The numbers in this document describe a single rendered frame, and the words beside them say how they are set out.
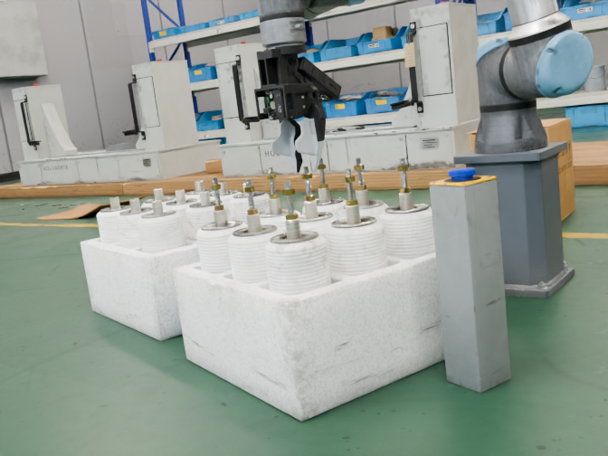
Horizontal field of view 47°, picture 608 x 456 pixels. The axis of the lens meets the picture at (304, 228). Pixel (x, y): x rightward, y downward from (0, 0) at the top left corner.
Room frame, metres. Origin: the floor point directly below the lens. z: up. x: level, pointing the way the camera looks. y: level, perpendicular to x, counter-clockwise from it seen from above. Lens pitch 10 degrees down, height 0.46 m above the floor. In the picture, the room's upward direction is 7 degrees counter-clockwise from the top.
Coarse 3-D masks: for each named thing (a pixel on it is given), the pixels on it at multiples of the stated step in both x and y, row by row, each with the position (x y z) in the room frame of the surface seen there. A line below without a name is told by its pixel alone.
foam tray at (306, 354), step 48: (192, 288) 1.19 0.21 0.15; (240, 288) 1.05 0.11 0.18; (336, 288) 0.99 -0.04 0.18; (384, 288) 1.04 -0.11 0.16; (432, 288) 1.09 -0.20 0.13; (192, 336) 1.22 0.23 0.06; (240, 336) 1.06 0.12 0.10; (288, 336) 0.94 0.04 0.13; (336, 336) 0.98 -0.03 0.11; (384, 336) 1.03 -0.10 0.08; (432, 336) 1.09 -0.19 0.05; (240, 384) 1.08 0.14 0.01; (288, 384) 0.96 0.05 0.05; (336, 384) 0.97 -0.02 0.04; (384, 384) 1.02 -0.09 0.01
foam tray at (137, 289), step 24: (96, 240) 1.70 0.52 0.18; (96, 264) 1.62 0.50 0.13; (120, 264) 1.50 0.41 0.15; (144, 264) 1.40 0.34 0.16; (168, 264) 1.41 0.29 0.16; (96, 288) 1.65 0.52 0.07; (120, 288) 1.52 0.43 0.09; (144, 288) 1.41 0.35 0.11; (168, 288) 1.41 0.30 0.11; (120, 312) 1.54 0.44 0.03; (144, 312) 1.43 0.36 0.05; (168, 312) 1.40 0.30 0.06; (168, 336) 1.40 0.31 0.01
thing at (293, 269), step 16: (320, 240) 1.02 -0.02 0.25; (272, 256) 1.01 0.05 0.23; (288, 256) 1.00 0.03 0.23; (304, 256) 1.00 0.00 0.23; (320, 256) 1.01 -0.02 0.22; (272, 272) 1.01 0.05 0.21; (288, 272) 1.00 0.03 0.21; (304, 272) 1.00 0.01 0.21; (320, 272) 1.01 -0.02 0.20; (272, 288) 1.02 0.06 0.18; (288, 288) 1.00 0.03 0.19; (304, 288) 0.99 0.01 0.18
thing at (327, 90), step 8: (304, 64) 1.19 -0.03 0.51; (312, 64) 1.21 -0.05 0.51; (304, 72) 1.20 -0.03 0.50; (312, 72) 1.21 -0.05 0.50; (320, 72) 1.22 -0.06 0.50; (312, 80) 1.21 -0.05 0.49; (320, 80) 1.22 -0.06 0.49; (328, 80) 1.24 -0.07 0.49; (320, 88) 1.23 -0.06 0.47; (328, 88) 1.23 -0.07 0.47; (336, 88) 1.25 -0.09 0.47; (320, 96) 1.25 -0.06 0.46; (328, 96) 1.25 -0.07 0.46; (336, 96) 1.25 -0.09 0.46
